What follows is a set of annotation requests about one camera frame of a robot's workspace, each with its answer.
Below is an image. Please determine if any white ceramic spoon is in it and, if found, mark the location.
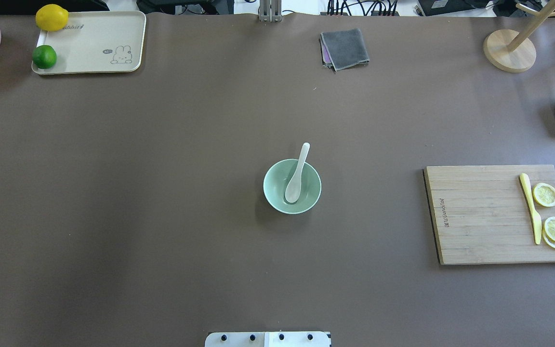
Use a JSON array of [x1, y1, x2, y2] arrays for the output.
[[284, 142, 310, 204]]

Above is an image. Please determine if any wooden cutting board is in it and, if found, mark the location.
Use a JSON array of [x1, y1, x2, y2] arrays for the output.
[[423, 165, 555, 265]]

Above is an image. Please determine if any yellow plastic knife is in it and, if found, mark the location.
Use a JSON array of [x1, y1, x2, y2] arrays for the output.
[[518, 172, 542, 245]]

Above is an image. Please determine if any grey folded cloth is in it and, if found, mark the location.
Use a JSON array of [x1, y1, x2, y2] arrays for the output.
[[319, 28, 370, 72]]

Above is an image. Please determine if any light green bowl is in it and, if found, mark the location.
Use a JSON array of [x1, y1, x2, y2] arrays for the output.
[[263, 159, 322, 214]]

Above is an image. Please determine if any aluminium frame post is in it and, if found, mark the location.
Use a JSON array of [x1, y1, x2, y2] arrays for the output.
[[258, 0, 282, 23]]

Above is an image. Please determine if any green lime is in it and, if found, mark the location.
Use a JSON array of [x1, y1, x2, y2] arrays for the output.
[[32, 45, 57, 69]]

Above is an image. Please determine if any upper lemon slice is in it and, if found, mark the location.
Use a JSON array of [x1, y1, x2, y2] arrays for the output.
[[531, 182, 555, 207]]

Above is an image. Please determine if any yellow lemon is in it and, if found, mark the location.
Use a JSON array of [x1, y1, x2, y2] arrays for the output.
[[35, 4, 70, 32]]

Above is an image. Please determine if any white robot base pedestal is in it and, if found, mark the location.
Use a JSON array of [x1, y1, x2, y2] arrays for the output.
[[204, 330, 332, 347]]

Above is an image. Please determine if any cream rabbit tray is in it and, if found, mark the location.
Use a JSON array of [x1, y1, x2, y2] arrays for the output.
[[31, 11, 147, 75]]

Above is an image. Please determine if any wooden mug tree stand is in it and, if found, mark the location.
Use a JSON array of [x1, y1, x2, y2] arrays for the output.
[[483, 0, 555, 73]]

